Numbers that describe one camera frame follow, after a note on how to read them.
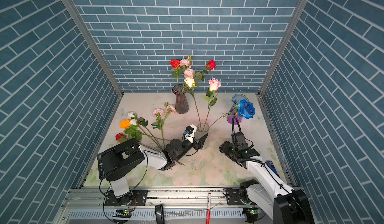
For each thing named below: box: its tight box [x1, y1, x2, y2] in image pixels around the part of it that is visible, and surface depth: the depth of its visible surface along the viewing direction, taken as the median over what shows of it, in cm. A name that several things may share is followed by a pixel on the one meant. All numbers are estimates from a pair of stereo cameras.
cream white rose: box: [184, 76, 202, 132], surface depth 70 cm
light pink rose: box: [203, 78, 222, 132], surface depth 66 cm
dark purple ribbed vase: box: [172, 84, 189, 114], surface depth 101 cm
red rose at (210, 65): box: [196, 59, 217, 81], surface depth 86 cm
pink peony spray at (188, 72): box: [179, 54, 195, 79], surface depth 93 cm
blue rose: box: [222, 99, 256, 119], surface depth 57 cm
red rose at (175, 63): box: [170, 59, 182, 88], surface depth 97 cm
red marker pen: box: [206, 192, 212, 224], surface depth 72 cm
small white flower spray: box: [127, 111, 149, 128], surface depth 104 cm
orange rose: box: [119, 119, 131, 129], surface depth 101 cm
